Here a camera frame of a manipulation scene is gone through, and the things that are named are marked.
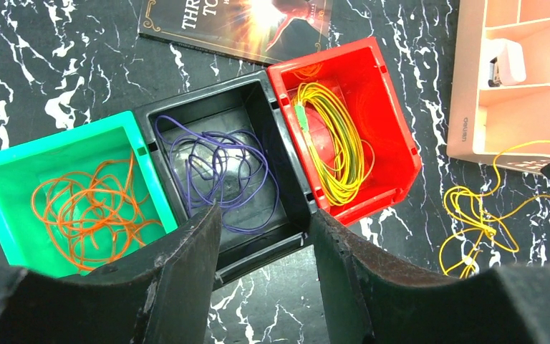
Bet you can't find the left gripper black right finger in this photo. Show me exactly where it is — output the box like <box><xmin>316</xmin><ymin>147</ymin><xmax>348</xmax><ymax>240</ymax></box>
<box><xmin>309</xmin><ymin>211</ymin><xmax>550</xmax><ymax>343</ymax></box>

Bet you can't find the black plastic bin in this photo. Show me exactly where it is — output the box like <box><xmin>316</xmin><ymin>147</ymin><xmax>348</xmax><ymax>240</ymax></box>
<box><xmin>133</xmin><ymin>71</ymin><xmax>317</xmax><ymax>288</ymax></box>

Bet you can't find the yellow green coiled cable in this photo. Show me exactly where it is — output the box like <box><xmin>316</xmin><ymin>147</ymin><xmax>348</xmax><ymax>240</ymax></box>
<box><xmin>290</xmin><ymin>64</ymin><xmax>375</xmax><ymax>207</ymax></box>

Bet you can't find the white stapler in tray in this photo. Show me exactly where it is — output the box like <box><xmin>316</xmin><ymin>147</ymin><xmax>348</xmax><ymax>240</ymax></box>
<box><xmin>483</xmin><ymin>39</ymin><xmax>527</xmax><ymax>87</ymax></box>

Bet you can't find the red plastic bin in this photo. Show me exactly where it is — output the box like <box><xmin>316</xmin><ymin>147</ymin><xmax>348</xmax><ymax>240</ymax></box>
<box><xmin>267</xmin><ymin>37</ymin><xmax>422</xmax><ymax>226</ymax></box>

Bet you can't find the purple cable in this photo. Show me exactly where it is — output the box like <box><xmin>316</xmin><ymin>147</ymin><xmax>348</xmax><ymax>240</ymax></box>
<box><xmin>153</xmin><ymin>115</ymin><xmax>281</xmax><ymax>235</ymax></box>

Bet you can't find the green plastic bin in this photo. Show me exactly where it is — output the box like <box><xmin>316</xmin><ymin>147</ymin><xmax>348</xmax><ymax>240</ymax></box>
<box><xmin>0</xmin><ymin>111</ymin><xmax>178</xmax><ymax>277</ymax></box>

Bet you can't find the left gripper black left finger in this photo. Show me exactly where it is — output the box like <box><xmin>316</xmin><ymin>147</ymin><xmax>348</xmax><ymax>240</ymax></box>
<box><xmin>0</xmin><ymin>206</ymin><xmax>221</xmax><ymax>343</ymax></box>

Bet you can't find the orange cable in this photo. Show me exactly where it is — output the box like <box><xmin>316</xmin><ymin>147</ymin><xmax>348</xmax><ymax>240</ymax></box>
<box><xmin>30</xmin><ymin>151</ymin><xmax>163</xmax><ymax>272</ymax></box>

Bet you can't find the pink tiered file tray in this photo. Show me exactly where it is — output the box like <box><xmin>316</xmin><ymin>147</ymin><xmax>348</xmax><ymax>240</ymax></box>
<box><xmin>447</xmin><ymin>1</ymin><xmax>550</xmax><ymax>173</ymax></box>

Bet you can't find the dark paperback book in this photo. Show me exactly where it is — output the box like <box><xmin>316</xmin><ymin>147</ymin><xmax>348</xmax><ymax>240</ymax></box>
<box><xmin>138</xmin><ymin>0</ymin><xmax>333</xmax><ymax>65</ymax></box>

